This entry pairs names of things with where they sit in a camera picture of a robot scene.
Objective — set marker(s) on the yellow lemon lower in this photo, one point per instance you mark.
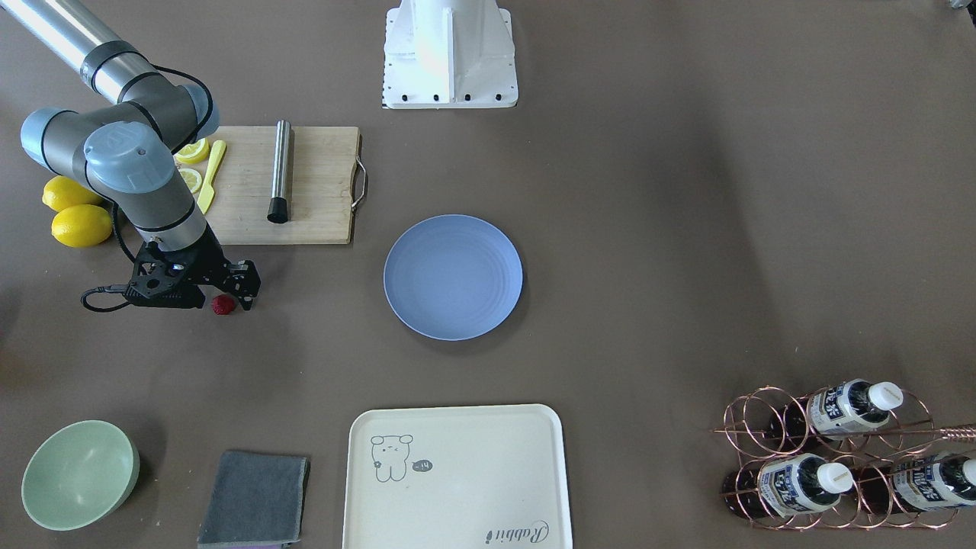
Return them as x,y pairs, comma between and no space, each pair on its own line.
81,226

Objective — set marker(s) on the yellow plastic knife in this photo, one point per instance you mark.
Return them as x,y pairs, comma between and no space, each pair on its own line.
207,192

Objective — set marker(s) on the yellow lemon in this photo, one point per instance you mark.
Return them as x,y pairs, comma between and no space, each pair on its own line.
60,193
81,226

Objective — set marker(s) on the grey folded cloth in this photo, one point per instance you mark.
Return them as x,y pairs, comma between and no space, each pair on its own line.
256,501

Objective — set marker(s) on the yellow lemon upper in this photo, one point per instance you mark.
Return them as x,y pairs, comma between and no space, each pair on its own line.
60,193

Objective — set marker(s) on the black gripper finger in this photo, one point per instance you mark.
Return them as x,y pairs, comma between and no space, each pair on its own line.
241,280

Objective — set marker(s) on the red strawberry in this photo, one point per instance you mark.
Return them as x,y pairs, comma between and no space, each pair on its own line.
223,305

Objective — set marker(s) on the wooden cutting board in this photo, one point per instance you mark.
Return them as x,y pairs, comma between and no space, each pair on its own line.
320,190

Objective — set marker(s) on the lemon half upper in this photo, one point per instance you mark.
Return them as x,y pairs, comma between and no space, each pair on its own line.
193,153

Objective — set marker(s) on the steel muddler black tip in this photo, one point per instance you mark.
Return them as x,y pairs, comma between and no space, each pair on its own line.
278,211

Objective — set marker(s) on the cream rabbit tray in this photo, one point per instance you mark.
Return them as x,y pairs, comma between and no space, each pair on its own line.
457,477

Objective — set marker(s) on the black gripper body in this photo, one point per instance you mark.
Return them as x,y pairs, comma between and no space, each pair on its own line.
207,262

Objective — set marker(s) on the green bowl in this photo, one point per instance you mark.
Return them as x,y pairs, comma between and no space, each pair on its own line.
81,474

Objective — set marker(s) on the copper wire bottle rack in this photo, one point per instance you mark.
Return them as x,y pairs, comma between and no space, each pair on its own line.
910,434

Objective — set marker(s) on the dark drink bottle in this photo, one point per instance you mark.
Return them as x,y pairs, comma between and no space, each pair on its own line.
944,480
855,406
802,484

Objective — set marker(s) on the dark drink bottle top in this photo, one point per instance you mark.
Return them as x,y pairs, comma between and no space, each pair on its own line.
855,406

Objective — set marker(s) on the blue plate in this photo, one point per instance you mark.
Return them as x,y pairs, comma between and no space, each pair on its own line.
453,277

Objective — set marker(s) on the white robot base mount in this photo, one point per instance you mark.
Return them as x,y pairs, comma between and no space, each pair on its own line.
449,55

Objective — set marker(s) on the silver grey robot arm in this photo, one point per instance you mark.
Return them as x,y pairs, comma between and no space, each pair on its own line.
125,153

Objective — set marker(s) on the lemon slice lower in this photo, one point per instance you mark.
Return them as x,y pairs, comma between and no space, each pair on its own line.
192,178

